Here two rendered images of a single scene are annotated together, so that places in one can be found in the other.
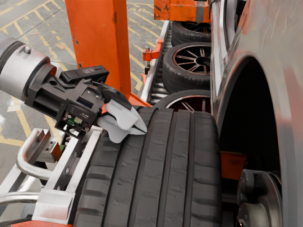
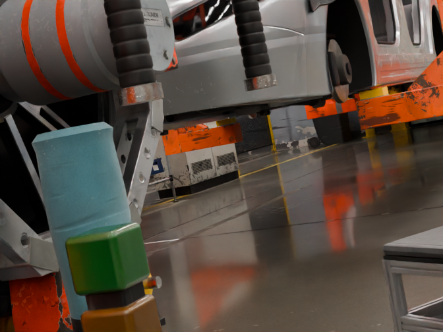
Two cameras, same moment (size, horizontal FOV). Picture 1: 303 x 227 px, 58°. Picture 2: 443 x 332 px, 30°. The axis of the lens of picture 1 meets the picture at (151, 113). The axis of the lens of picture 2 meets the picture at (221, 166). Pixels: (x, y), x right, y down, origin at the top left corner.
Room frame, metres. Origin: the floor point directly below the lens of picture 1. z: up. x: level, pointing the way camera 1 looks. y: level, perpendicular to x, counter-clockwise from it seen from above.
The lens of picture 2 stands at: (1.35, 0.64, 0.71)
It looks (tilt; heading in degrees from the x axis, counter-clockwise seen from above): 3 degrees down; 195
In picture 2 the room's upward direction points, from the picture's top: 11 degrees counter-clockwise
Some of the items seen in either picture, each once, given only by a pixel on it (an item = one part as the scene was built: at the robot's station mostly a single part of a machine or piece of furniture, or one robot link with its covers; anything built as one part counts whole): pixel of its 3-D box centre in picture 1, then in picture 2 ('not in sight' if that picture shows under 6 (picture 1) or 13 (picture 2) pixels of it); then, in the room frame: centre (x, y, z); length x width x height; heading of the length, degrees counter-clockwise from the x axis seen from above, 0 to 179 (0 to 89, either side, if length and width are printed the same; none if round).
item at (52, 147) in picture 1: (43, 150); not in sight; (0.58, 0.33, 0.93); 0.09 x 0.05 x 0.05; 81
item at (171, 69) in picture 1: (202, 71); not in sight; (1.97, -0.42, 0.39); 0.66 x 0.66 x 0.24
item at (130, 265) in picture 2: (60, 150); (108, 258); (0.84, 0.41, 0.64); 0.04 x 0.04 x 0.04; 81
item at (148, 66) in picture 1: (148, 72); not in sight; (2.10, 0.03, 0.30); 0.09 x 0.05 x 0.50; 171
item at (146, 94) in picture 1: (156, 70); not in sight; (2.17, -0.05, 0.28); 2.47 x 0.09 x 0.22; 171
